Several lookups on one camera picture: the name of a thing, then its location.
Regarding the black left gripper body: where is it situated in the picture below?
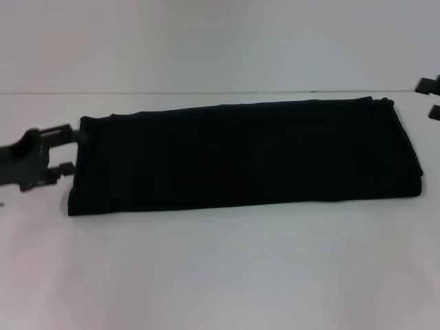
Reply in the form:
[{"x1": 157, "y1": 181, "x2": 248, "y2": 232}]
[{"x1": 0, "y1": 127, "x2": 59, "y2": 192}]

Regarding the black shirt with FREE print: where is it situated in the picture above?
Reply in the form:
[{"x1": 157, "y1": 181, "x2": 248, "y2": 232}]
[{"x1": 67, "y1": 96, "x2": 425, "y2": 219}]

